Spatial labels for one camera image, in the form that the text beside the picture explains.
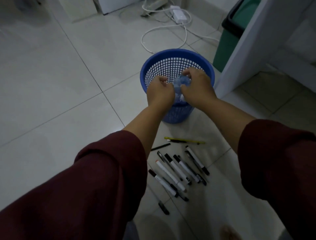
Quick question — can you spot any person's left hand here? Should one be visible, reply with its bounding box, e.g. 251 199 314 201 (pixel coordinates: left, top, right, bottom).
147 75 176 111

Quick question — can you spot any person's right hand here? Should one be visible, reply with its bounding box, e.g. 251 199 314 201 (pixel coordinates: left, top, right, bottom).
180 67 218 109

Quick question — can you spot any clear plastic bag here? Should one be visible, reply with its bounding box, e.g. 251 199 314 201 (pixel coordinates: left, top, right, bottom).
172 74 192 102

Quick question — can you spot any person's right forearm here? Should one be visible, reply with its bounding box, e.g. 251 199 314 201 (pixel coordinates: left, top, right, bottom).
197 98 316 240

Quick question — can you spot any person's left forearm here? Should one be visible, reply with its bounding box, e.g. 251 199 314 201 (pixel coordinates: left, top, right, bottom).
0 103 171 240

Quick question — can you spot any blue plastic mesh basket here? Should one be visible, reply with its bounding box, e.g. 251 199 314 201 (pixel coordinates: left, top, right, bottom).
140 48 216 124

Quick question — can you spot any green bin with black lid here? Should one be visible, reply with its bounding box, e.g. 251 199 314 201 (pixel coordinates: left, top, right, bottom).
212 0 261 73

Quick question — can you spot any white power adapter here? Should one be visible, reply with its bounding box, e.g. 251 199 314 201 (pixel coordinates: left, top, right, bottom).
170 5 189 24

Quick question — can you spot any yellow pen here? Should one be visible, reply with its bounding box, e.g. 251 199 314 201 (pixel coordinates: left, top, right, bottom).
164 136 206 145

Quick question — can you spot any white cabinet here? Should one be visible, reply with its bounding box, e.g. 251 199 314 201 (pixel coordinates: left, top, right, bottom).
213 0 316 100

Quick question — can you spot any short black pen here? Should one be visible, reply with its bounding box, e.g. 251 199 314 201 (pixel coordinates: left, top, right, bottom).
150 143 171 152

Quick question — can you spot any white appliance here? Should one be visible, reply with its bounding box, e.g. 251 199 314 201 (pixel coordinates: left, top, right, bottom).
95 0 142 15

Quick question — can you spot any group of white markers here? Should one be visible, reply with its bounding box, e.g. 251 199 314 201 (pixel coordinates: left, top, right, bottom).
148 145 210 202

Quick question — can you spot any grey pen with black cap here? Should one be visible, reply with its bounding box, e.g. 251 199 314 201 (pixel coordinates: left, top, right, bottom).
148 184 170 215

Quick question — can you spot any white cable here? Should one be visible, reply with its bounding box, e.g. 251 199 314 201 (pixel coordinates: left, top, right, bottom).
141 0 221 54

